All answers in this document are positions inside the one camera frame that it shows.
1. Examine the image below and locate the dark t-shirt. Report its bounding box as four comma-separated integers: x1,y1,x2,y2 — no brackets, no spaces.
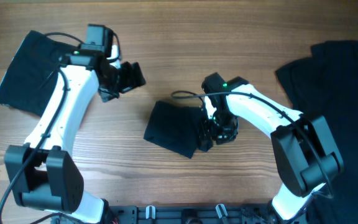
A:
144,101,204,159

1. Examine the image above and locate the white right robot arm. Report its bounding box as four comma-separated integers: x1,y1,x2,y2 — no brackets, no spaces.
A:
201,73,344,223

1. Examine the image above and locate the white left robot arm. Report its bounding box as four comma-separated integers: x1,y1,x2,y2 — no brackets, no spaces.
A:
1,50,145,223

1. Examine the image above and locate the pile of dark clothes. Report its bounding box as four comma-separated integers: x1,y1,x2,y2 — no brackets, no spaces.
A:
275,40,358,223

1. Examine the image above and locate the folded dark garment stack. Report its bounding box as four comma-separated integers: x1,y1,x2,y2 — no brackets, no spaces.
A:
0,30,75,116

